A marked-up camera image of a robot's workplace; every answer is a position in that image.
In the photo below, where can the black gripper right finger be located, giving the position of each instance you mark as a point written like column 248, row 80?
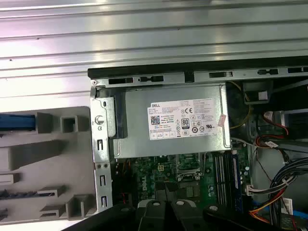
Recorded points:
column 187, row 216

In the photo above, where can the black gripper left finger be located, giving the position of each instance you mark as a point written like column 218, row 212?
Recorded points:
column 146, row 216

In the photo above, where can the green motherboard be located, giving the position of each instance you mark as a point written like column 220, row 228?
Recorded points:
column 144, row 168

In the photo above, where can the black open PC case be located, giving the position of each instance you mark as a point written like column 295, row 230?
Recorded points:
column 101, row 134

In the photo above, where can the black RAM slot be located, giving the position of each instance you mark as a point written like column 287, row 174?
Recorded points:
column 215, row 178
column 227, row 178
column 221, row 178

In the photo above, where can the dark RAM stick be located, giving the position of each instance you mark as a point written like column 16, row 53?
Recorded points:
column 19, row 194

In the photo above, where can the grey power supply unit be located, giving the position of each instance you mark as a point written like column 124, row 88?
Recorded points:
column 134, row 108

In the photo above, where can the grey parts rack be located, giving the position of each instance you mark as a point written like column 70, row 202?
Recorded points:
column 48, row 168

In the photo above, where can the CPU socket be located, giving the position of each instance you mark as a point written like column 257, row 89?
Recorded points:
column 188, row 172

